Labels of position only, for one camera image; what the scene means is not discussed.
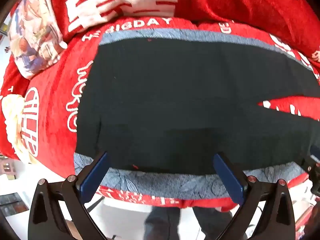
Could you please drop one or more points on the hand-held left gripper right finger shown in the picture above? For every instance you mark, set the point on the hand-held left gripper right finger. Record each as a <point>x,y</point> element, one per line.
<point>228,177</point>

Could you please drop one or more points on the red printed blanket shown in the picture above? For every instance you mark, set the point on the red printed blanket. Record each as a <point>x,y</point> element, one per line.
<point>50,110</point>

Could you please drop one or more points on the black pants with grey waistband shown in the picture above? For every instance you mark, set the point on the black pants with grey waistband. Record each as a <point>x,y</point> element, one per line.
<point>180,102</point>

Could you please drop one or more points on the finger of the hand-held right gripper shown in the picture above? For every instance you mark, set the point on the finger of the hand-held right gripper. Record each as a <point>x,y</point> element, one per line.
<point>315,150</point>

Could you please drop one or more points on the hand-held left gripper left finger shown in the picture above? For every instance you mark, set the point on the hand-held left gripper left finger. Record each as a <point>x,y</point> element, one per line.
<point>96,177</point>

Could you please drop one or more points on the red pillow white characters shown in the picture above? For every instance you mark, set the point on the red pillow white characters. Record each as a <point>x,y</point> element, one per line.
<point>225,0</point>

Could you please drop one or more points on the cartoon printed pillow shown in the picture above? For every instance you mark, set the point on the cartoon printed pillow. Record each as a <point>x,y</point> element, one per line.
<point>33,32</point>

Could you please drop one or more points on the dark floor mat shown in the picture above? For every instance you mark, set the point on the dark floor mat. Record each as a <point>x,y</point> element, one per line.
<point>12,203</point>

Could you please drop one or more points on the person's leg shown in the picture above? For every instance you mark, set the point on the person's leg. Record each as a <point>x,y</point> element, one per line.
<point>162,223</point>
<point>212,223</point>

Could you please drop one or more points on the person's right leg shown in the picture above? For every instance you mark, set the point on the person's right leg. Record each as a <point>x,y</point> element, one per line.
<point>212,223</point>

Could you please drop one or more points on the cream crumpled cloth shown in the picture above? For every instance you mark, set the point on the cream crumpled cloth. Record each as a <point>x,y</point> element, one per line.
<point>15,120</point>

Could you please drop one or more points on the person's left leg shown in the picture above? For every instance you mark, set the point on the person's left leg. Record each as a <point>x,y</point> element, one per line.
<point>162,223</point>

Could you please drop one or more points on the small wooden stool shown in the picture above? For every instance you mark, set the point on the small wooden stool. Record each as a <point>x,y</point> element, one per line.
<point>8,166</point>

